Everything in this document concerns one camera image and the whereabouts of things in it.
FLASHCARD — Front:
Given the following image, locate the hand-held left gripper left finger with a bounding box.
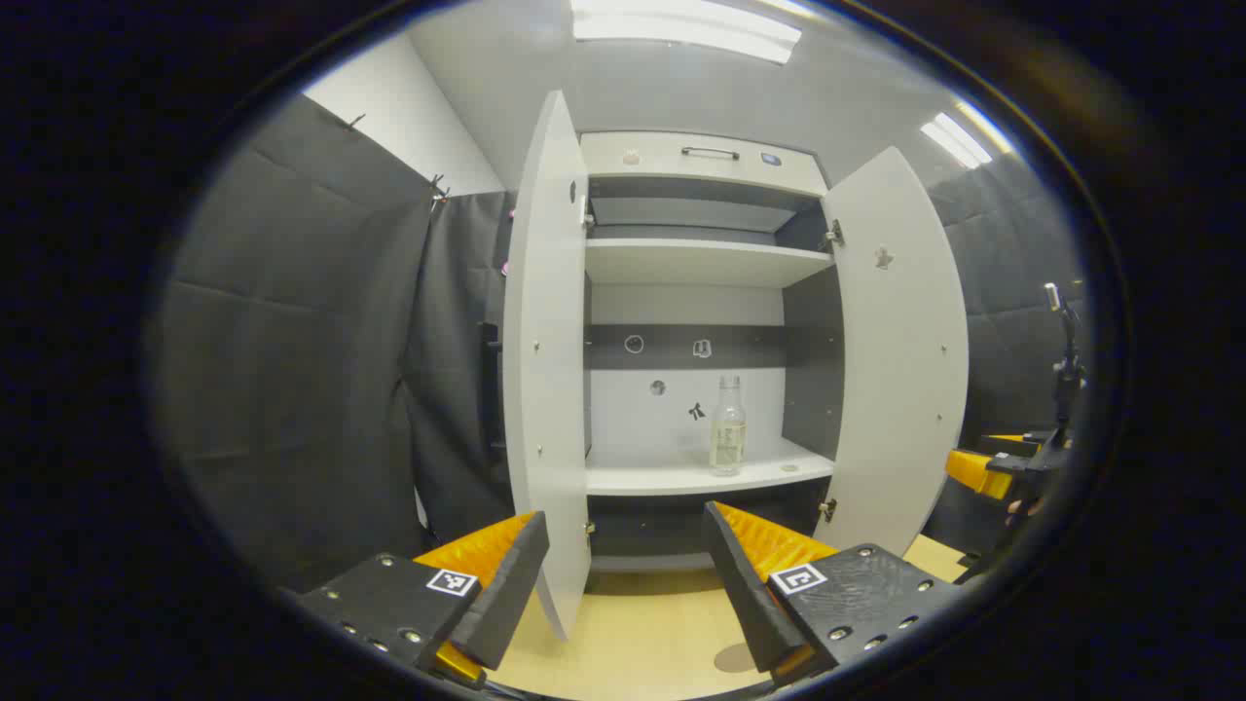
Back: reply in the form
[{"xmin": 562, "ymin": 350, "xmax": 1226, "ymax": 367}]
[{"xmin": 292, "ymin": 509, "xmax": 551, "ymax": 687}]

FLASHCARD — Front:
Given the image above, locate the long ceiling light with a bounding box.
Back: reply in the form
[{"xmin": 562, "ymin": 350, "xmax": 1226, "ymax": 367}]
[
  {"xmin": 920, "ymin": 102, "xmax": 1015, "ymax": 169},
  {"xmin": 569, "ymin": 0, "xmax": 804, "ymax": 65}
]

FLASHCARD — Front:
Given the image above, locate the black door handle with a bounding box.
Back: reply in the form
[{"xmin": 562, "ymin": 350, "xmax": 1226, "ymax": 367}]
[{"xmin": 478, "ymin": 321, "xmax": 503, "ymax": 451}]

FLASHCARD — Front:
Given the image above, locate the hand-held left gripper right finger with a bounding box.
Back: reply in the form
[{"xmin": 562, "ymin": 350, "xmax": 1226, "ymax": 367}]
[{"xmin": 703, "ymin": 501, "xmax": 965, "ymax": 687}]

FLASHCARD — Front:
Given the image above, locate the white cabinet door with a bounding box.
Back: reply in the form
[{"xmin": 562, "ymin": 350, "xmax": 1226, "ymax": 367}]
[
  {"xmin": 823, "ymin": 146, "xmax": 971, "ymax": 558},
  {"xmin": 501, "ymin": 91, "xmax": 592, "ymax": 641}
]

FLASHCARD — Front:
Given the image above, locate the black backdrop cloth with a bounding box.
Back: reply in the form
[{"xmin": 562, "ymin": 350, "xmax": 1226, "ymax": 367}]
[{"xmin": 156, "ymin": 92, "xmax": 1086, "ymax": 595}]

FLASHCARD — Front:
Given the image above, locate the clear glass bottle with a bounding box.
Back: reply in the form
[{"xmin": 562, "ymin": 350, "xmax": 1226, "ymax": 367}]
[{"xmin": 711, "ymin": 375, "xmax": 748, "ymax": 477}]

